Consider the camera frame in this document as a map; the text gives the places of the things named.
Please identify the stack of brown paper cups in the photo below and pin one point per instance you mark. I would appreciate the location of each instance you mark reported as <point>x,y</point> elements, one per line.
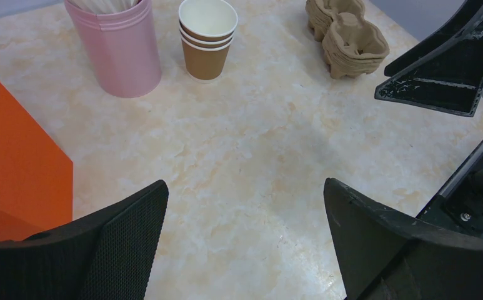
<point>207,32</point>

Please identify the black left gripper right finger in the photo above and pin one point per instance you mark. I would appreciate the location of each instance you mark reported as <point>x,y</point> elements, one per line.
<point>383,253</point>

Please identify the orange paper bag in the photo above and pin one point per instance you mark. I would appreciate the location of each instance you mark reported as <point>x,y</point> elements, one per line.
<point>35,175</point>

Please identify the bundle of white wrapped straws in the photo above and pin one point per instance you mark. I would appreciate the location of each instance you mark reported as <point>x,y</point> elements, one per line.
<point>104,6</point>

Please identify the pink cylindrical straw holder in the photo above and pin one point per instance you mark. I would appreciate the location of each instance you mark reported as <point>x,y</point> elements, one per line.
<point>122,48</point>

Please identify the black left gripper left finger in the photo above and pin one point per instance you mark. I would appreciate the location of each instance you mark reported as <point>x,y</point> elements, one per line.
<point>107,254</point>

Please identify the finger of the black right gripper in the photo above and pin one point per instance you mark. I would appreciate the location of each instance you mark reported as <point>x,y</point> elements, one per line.
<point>444,72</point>

